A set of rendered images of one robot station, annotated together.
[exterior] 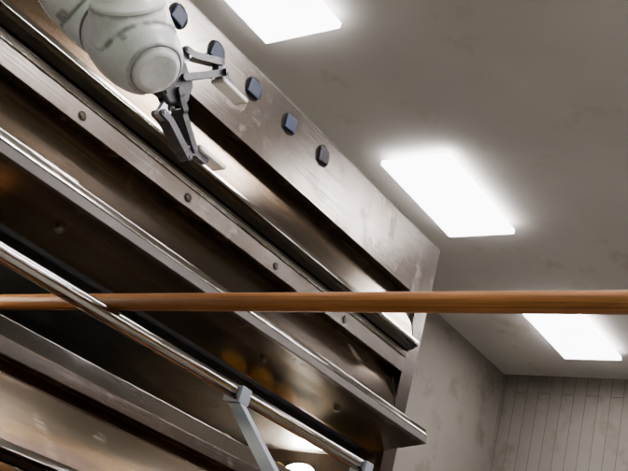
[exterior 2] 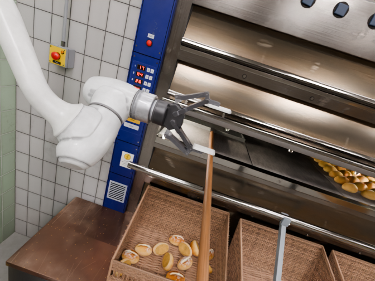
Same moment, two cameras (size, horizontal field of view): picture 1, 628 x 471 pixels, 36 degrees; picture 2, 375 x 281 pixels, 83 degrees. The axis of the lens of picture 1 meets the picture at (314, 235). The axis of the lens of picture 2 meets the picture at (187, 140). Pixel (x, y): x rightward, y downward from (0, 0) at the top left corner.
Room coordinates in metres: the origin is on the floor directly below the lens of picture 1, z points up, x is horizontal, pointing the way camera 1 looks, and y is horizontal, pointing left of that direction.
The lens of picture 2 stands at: (1.03, -0.23, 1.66)
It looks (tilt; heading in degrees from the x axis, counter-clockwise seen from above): 21 degrees down; 51
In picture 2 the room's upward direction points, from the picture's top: 18 degrees clockwise
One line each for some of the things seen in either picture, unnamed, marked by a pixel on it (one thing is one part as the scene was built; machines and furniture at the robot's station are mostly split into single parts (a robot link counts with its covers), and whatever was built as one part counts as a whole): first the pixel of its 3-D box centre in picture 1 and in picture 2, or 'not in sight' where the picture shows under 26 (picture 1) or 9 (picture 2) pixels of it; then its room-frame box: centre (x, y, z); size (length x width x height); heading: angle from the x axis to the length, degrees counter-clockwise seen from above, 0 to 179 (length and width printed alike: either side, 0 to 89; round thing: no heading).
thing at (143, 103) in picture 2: not in sight; (145, 107); (1.30, 0.34, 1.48); 0.09 x 0.06 x 0.09; 50
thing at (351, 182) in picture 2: not in sight; (354, 177); (3.04, 0.16, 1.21); 0.61 x 0.48 x 0.06; 49
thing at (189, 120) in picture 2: not in sight; (212, 124); (2.30, 1.06, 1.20); 0.55 x 0.36 x 0.03; 140
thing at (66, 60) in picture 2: not in sight; (61, 56); (1.15, 1.16, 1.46); 0.10 x 0.07 x 0.10; 139
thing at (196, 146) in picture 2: (206, 158); (203, 149); (1.46, 0.21, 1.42); 0.07 x 0.03 x 0.01; 140
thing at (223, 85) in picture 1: (229, 91); (219, 107); (1.46, 0.21, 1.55); 0.07 x 0.03 x 0.01; 140
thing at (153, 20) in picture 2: not in sight; (164, 112); (2.13, 1.60, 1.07); 1.93 x 0.16 x 2.15; 49
